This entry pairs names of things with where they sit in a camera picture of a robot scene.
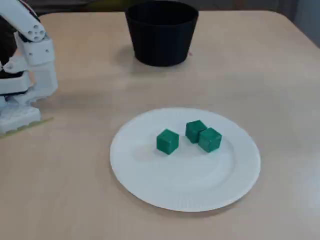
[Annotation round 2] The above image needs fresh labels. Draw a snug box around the green cube block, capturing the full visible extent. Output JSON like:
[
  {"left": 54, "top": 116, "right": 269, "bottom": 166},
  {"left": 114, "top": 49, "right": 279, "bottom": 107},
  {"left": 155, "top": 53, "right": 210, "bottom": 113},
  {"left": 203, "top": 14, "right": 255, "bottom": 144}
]
[
  {"left": 156, "top": 128, "right": 180, "bottom": 156},
  {"left": 185, "top": 119, "right": 209, "bottom": 145},
  {"left": 197, "top": 126, "right": 223, "bottom": 153}
]

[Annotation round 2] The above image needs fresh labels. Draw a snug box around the white paper plate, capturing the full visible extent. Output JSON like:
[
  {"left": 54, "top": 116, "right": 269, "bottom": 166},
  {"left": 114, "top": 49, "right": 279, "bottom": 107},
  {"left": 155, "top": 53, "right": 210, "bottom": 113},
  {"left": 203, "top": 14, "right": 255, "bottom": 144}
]
[{"left": 109, "top": 107, "right": 262, "bottom": 213}]

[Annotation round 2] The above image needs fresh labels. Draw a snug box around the yellow-green base plate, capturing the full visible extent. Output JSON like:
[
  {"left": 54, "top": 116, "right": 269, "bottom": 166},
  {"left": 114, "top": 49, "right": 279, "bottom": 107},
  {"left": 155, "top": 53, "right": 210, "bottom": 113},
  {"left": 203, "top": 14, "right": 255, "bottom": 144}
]
[{"left": 0, "top": 116, "right": 55, "bottom": 138}]

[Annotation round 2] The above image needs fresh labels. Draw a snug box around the red servo wire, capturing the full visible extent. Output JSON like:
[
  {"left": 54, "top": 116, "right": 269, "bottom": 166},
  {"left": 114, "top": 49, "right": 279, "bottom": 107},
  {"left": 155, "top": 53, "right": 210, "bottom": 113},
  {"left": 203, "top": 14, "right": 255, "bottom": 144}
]
[{"left": 23, "top": 0, "right": 41, "bottom": 21}]

